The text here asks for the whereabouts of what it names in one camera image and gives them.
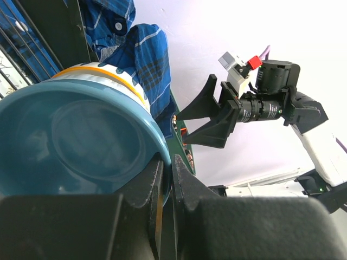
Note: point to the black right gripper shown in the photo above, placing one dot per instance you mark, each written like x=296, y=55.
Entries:
x=225, y=113

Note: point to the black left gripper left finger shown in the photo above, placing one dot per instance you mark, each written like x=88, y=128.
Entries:
x=123, y=225

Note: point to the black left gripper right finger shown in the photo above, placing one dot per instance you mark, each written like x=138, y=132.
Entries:
x=209, y=226

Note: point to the blue ceramic bowl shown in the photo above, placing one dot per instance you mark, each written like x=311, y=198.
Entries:
x=75, y=137

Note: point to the white bowl with blue leaves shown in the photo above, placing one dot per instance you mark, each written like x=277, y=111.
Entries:
x=111, y=76

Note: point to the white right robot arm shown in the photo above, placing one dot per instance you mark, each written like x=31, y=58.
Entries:
x=266, y=90

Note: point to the green compartment tray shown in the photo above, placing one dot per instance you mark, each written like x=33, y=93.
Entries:
x=176, y=144

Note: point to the blue plaid shirt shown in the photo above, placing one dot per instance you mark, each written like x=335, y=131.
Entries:
x=141, y=50

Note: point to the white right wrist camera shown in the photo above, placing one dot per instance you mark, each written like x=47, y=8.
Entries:
x=239, y=73

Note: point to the black wire dish rack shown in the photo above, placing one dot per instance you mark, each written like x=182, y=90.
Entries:
x=40, y=39

